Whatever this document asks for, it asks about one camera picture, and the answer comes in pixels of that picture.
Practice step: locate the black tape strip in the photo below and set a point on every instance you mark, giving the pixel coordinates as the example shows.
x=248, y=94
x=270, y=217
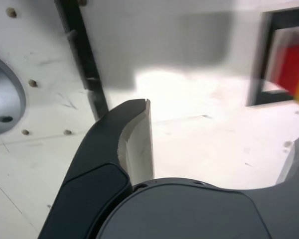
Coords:
x=84, y=49

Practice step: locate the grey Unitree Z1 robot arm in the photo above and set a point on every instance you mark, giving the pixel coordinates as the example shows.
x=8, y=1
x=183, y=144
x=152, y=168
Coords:
x=2, y=99

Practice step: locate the black tape square outline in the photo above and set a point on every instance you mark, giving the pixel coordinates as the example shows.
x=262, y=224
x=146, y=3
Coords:
x=260, y=62

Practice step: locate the red cube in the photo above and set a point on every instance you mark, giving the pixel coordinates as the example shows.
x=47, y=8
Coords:
x=294, y=64

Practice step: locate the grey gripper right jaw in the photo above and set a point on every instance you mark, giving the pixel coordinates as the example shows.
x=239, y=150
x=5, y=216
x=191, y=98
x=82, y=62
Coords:
x=189, y=211

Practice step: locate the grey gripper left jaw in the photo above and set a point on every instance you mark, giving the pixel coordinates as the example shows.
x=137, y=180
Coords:
x=94, y=159

